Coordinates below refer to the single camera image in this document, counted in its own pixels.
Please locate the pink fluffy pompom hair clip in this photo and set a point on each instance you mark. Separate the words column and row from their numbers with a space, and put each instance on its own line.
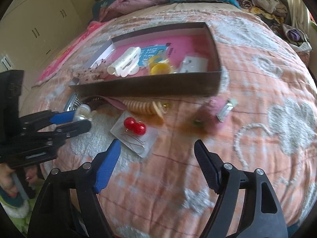
column 218, row 109

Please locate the red bead earrings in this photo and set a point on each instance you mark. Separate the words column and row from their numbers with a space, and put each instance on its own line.
column 134, row 134

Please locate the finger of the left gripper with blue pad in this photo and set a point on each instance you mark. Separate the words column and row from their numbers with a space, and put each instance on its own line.
column 62, row 117

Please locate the green jacket sleeve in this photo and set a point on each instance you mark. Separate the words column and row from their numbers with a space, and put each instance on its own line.
column 18, row 210

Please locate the white hair claw clip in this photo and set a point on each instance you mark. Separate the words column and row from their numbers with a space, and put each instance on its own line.
column 126, row 64

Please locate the yellow hoop earrings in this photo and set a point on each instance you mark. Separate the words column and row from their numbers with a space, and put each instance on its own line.
column 158, row 65

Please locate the peach quilted bedspread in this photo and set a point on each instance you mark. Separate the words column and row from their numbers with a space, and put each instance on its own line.
column 273, row 126

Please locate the brown banana hair clip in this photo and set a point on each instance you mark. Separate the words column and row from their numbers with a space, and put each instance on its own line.
column 96, row 101

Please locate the cream curtain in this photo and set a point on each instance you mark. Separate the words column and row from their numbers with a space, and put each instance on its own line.
column 300, row 16

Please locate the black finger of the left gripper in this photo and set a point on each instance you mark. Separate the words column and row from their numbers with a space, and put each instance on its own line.
column 65, row 131

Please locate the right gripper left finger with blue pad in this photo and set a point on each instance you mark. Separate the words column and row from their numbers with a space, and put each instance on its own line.
column 52, row 214

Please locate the blue silver hair comb clip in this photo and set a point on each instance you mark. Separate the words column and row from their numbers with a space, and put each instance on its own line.
column 73, row 102

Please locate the cream wardrobe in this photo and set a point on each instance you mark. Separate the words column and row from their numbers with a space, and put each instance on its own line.
column 33, row 32

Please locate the pink cartoon blanket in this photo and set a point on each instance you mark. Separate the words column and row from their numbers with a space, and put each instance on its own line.
column 52, row 69

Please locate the pink dotted scrunchie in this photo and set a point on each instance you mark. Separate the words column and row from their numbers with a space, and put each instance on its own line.
column 95, row 74

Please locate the laundry basket with clothes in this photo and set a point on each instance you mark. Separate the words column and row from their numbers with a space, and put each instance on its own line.
column 296, row 39

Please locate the dark cardboard tray box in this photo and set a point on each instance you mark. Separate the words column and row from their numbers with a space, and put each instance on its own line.
column 175, row 84

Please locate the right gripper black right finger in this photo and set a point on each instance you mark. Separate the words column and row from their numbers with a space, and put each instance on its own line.
column 261, row 215

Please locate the person's left hand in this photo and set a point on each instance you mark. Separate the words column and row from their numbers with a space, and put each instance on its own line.
column 9, row 179

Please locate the clear bag with earrings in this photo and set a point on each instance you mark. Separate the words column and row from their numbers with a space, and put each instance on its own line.
column 193, row 65

